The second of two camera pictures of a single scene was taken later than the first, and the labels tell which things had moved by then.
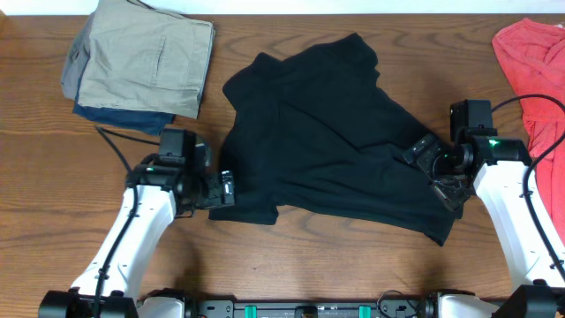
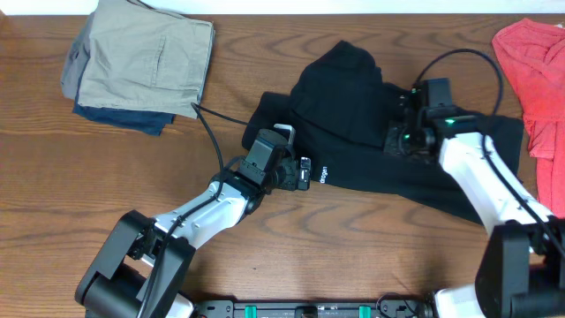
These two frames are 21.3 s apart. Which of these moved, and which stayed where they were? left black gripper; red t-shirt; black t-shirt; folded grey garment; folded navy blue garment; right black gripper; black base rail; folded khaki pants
Moved: left black gripper; right black gripper; black t-shirt
Stayed: folded khaki pants; folded navy blue garment; folded grey garment; red t-shirt; black base rail
